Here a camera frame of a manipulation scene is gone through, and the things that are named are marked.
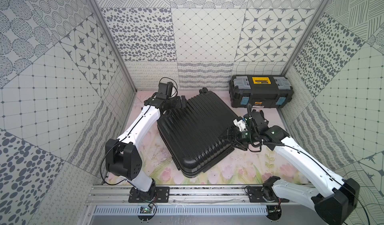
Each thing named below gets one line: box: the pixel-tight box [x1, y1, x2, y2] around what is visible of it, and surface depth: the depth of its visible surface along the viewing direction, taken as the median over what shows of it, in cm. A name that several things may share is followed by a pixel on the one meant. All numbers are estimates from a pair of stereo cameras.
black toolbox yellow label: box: [229, 75, 294, 109], surface depth 103 cm
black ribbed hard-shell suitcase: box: [157, 88, 238, 178], surface depth 75 cm
